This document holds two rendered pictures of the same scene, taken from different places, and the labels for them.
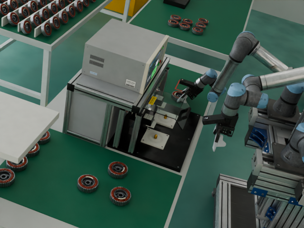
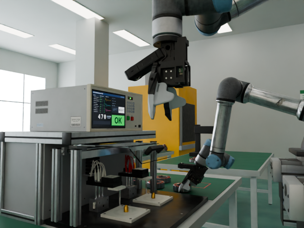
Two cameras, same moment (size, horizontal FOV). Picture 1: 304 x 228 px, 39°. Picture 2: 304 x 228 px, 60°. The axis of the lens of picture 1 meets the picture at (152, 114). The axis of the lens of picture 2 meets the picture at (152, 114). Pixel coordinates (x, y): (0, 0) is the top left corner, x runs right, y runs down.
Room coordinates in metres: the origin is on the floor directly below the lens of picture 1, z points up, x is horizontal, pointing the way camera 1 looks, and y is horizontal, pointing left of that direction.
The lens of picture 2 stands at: (1.14, -0.54, 1.14)
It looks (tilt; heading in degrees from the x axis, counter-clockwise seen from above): 3 degrees up; 20
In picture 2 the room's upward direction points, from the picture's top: straight up
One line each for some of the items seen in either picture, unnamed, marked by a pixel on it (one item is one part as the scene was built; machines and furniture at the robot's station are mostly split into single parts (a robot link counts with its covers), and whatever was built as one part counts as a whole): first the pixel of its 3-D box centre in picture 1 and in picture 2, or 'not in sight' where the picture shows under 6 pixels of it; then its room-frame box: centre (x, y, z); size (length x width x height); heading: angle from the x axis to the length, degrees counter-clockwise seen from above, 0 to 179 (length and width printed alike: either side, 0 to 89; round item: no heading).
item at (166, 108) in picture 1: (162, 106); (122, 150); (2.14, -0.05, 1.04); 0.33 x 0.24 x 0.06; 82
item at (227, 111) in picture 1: (230, 108); (167, 32); (1.76, -0.36, 1.37); 0.08 x 0.08 x 0.05
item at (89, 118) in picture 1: (87, 118); (21, 180); (2.01, 0.37, 0.91); 0.28 x 0.03 x 0.32; 82
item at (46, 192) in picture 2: (128, 98); (97, 169); (2.31, 0.18, 0.92); 0.66 x 0.01 x 0.30; 172
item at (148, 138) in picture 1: (155, 138); (125, 212); (2.15, -0.06, 0.78); 0.15 x 0.15 x 0.01; 82
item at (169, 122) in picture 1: (164, 118); (153, 199); (2.39, -0.09, 0.78); 0.15 x 0.15 x 0.01; 82
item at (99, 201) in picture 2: (134, 128); (98, 203); (2.17, 0.08, 0.80); 0.07 x 0.05 x 0.06; 172
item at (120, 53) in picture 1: (126, 54); (90, 111); (2.33, 0.24, 1.22); 0.44 x 0.39 x 0.20; 172
